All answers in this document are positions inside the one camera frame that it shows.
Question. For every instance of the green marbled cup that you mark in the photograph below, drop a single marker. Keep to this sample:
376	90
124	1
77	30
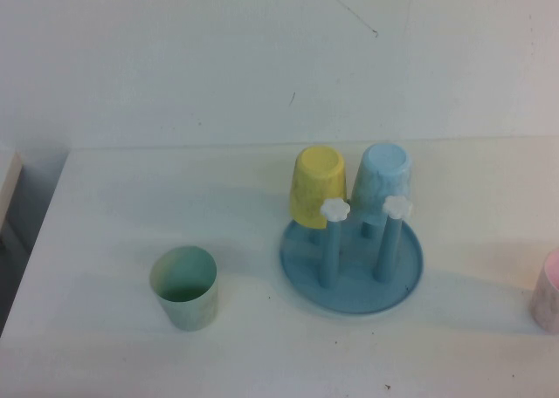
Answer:
188	302

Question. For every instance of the yellow cup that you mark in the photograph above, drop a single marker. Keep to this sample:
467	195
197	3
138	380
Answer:
314	184

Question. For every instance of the light blue cup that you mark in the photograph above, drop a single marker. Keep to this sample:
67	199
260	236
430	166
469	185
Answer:
380	175

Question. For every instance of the blue cup stand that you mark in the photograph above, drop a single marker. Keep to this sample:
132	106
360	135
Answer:
349	293

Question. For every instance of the pink marbled cup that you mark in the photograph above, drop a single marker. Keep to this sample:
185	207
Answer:
546	297

